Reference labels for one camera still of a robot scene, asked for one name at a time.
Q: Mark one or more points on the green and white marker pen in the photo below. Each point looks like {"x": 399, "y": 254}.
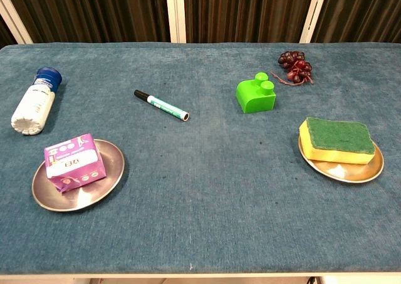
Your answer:
{"x": 163, "y": 106}

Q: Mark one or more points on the purple tissue pack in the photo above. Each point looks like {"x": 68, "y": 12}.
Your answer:
{"x": 75, "y": 165}

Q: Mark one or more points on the yellow sponge with green scourer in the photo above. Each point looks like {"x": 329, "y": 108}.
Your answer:
{"x": 338, "y": 139}

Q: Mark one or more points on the round steel plate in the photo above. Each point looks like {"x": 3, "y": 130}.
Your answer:
{"x": 103, "y": 183}
{"x": 344, "y": 172}

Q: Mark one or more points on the green toy building block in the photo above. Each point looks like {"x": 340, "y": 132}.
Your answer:
{"x": 255, "y": 99}

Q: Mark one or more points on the blue table cloth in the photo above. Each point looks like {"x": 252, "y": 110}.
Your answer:
{"x": 200, "y": 202}

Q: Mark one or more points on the bunch of dark red grapes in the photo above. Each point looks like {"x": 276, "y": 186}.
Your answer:
{"x": 296, "y": 66}

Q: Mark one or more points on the dark pleated curtain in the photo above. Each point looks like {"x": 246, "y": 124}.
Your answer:
{"x": 94, "y": 11}

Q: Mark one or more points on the white bottle with blue cap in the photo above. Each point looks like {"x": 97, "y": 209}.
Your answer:
{"x": 33, "y": 105}

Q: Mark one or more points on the white frame post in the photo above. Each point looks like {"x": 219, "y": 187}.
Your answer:
{"x": 176, "y": 12}
{"x": 313, "y": 12}
{"x": 14, "y": 17}

